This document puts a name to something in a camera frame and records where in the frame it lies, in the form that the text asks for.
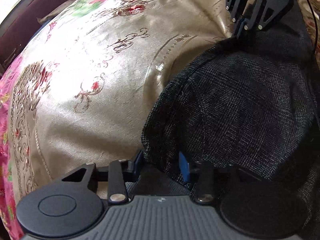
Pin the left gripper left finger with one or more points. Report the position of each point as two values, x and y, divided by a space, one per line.
72 204

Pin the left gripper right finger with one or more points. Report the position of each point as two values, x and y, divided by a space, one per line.
251 205

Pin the black knit pants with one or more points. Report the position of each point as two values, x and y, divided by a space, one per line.
252 101

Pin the floral satin bedspread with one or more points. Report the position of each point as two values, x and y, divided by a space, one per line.
84 86

